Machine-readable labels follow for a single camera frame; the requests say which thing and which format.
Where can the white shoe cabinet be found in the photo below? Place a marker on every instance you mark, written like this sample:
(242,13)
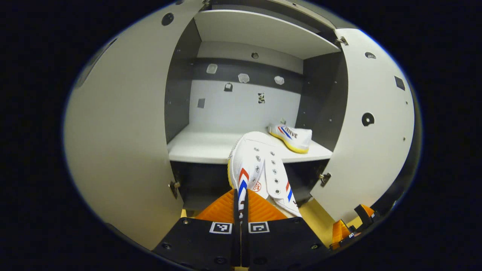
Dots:
(203,146)

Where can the white canvas shoe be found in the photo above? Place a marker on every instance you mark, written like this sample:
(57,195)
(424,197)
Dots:
(295,139)
(252,158)

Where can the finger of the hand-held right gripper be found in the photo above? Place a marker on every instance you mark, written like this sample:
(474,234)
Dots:
(340,233)
(364,214)

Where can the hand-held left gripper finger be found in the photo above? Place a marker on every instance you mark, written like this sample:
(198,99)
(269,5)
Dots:
(236,244)
(244,244)

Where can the white cabinet door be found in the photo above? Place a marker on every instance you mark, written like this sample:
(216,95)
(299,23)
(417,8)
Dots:
(120,131)
(369,162)

